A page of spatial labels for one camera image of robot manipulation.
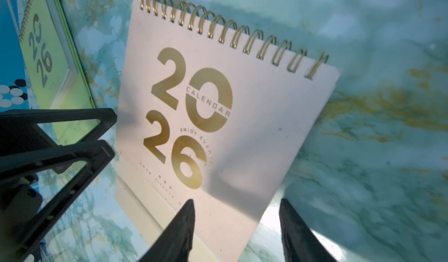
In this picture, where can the green desk calendar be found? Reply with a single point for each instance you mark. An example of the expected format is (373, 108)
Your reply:
(51, 58)

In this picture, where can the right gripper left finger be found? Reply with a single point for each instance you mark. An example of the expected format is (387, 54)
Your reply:
(175, 242)

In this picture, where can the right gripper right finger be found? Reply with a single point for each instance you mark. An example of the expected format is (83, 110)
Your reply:
(299, 242)

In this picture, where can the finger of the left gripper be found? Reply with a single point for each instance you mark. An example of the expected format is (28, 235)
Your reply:
(37, 188)
(20, 131)

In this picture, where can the pink calendar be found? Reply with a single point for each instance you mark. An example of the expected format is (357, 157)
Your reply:
(212, 112)

